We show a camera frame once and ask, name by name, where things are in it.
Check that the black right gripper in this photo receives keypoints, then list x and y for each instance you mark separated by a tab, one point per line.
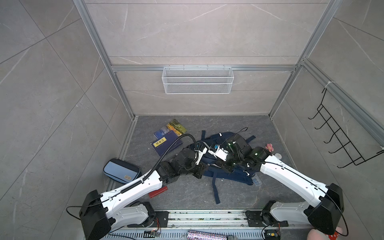
226	167

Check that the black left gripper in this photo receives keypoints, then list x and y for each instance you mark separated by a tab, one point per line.
202	166

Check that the Animal Farm colourful book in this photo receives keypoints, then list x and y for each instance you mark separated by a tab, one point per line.
174	126

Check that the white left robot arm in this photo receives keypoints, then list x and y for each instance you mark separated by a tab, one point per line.
99	212

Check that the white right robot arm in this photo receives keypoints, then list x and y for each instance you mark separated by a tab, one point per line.
322	205

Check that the clear plastic ruler case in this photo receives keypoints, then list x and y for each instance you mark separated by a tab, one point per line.
256	180

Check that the small pink toy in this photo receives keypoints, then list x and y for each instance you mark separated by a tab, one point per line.
270	147

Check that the dark blue book yellow label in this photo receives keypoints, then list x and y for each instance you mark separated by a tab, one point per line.
160	146

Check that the small white round object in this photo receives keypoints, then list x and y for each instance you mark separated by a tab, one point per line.
279	156

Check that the red wallet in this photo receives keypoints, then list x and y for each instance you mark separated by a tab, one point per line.
157	192

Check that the purple glitter microphone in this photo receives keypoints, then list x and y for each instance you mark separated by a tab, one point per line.
196	235

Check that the pink plush toy red heart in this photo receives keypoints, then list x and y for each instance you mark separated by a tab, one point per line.
317	235

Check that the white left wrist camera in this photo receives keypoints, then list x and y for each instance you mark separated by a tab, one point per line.
200	154

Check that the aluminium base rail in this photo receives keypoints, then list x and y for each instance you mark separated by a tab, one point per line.
232	223

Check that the white wire mesh basket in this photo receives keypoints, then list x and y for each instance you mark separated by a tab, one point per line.
197	80

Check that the black wall hook rack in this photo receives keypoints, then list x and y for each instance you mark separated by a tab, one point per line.
345	144

